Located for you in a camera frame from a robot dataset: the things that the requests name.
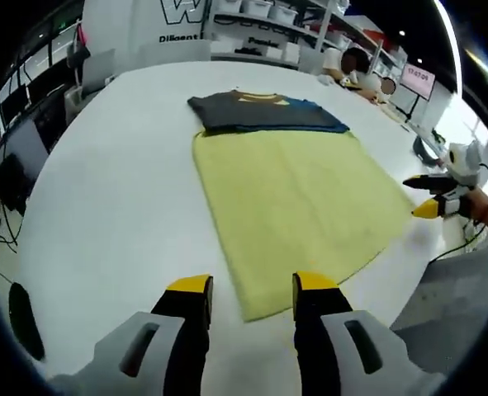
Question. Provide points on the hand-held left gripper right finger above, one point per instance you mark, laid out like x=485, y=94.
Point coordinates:
x=318, y=313

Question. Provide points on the person's right hand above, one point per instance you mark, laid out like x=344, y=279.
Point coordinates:
x=474, y=206

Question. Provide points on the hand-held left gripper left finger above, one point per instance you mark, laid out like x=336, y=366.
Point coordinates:
x=186, y=321

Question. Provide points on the black desktop monitor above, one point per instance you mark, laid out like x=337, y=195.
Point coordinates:
x=14, y=97

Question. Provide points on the grey office chair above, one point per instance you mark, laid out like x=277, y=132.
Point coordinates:
x=98, y=70

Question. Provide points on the grey chair backrest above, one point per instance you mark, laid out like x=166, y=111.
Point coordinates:
x=454, y=309

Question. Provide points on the white storage bin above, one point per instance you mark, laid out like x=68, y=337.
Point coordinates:
x=256, y=6
x=229, y=5
x=282, y=13

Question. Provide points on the dark curved holder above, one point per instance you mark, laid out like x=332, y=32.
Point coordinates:
x=423, y=153

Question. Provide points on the grey cabinet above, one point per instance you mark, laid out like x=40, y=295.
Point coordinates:
x=27, y=148

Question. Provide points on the hanging black and pink bag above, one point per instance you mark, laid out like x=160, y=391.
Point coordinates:
x=78, y=53

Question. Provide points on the yellow garment with dark sleeves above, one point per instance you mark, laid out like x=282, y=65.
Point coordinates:
x=293, y=198

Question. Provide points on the ceiling light strip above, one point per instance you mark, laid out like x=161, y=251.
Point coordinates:
x=450, y=45

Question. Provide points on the grey metal shelf rack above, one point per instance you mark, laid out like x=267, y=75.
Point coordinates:
x=309, y=24

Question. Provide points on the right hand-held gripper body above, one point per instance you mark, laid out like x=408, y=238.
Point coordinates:
x=466, y=165

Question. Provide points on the black oval object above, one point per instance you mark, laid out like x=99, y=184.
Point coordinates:
x=27, y=321

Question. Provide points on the pink screen on stand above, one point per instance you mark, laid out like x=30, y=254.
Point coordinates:
x=419, y=80

